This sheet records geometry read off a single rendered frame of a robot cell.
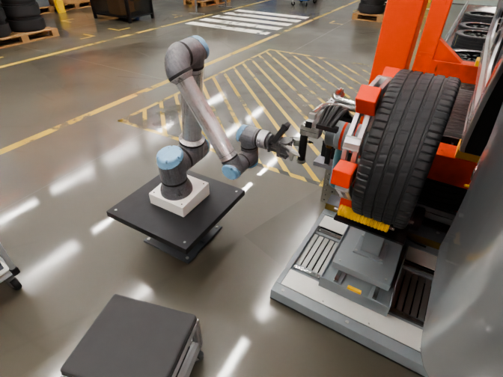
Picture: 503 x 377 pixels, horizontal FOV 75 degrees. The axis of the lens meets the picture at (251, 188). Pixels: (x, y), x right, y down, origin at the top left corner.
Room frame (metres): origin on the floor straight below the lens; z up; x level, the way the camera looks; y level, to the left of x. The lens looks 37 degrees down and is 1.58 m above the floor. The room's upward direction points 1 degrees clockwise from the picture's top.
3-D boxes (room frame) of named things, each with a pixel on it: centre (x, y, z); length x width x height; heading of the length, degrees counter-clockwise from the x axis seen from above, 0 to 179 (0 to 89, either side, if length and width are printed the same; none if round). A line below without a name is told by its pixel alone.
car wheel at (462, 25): (6.10, -3.81, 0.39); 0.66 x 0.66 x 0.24
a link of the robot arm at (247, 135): (1.48, 0.01, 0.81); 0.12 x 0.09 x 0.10; 59
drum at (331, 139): (1.40, -0.46, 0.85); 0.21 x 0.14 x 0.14; 59
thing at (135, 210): (1.59, 0.45, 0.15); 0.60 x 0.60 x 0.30; 61
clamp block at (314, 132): (1.32, -0.26, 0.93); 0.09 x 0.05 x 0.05; 59
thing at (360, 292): (1.25, -0.65, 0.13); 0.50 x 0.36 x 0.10; 149
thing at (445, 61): (3.28, -2.01, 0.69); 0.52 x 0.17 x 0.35; 59
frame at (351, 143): (1.36, -0.52, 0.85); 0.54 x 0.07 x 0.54; 149
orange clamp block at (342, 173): (1.09, -0.37, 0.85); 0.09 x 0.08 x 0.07; 149
